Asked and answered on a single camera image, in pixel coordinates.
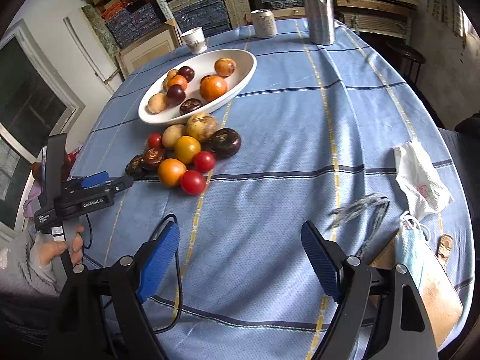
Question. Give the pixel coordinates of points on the large tan pear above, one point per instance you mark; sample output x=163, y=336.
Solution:
x=201, y=126

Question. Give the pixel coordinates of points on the person's left hand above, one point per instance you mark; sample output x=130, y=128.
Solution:
x=52, y=249

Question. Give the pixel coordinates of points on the cardboard framed panel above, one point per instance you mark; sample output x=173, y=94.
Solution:
x=160, y=41

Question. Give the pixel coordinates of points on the yellow orange fruit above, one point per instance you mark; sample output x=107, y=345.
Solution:
x=186, y=148

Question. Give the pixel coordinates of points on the silver metal bottle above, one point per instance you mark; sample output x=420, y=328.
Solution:
x=321, y=21

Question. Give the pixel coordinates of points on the white plastic bag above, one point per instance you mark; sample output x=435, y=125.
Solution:
x=419, y=180

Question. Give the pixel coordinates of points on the small red tomato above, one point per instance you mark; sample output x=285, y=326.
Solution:
x=154, y=141

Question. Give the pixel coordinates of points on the blue face mask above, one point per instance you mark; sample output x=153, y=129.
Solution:
x=411, y=246

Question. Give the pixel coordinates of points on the dark plum on plate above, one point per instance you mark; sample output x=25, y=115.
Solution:
x=186, y=72

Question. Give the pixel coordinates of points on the grey sleeve forearm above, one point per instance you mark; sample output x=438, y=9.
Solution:
x=21, y=271

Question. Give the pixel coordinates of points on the blue checked tablecloth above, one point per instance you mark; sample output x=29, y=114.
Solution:
x=318, y=125

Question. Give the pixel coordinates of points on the light tan round fruit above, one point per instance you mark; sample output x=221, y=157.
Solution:
x=172, y=134

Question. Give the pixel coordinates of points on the orange-brown fruit on plate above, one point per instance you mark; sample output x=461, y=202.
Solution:
x=225, y=67

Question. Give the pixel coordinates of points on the orange tangerine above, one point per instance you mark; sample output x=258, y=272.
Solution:
x=170, y=172

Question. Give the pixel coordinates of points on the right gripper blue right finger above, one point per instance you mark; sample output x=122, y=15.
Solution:
x=326, y=260

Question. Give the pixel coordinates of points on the red cherry tomato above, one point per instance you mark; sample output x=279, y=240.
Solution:
x=193, y=182

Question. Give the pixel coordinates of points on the white paper cup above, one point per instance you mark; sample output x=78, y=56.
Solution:
x=195, y=40

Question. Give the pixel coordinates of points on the dark purple mangosteen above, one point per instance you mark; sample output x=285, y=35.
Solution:
x=225, y=142

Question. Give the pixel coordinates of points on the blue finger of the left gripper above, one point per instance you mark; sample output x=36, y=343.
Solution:
x=93, y=180

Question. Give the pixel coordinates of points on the white drink can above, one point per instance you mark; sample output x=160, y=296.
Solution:
x=264, y=23

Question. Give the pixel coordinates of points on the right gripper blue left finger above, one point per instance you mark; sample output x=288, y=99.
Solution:
x=155, y=256

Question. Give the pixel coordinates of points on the large orange fruit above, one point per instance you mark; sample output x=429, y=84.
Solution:
x=212, y=87

